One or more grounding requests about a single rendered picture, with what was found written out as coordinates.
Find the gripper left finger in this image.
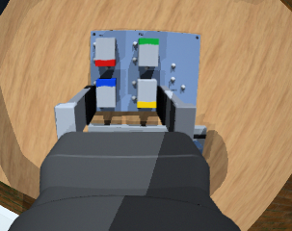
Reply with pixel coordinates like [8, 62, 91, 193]
[54, 86, 96, 139]

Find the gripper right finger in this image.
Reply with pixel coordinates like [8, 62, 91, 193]
[156, 86, 197, 140]

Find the white block with blue end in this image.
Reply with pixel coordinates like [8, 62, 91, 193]
[96, 78, 117, 108]

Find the grey block with green end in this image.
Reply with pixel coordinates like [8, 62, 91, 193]
[138, 38, 159, 66]

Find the grey block with yellow end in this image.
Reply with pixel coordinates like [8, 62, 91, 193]
[137, 78, 157, 108]

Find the grey block with red end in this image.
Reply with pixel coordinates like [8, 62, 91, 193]
[95, 38, 117, 66]

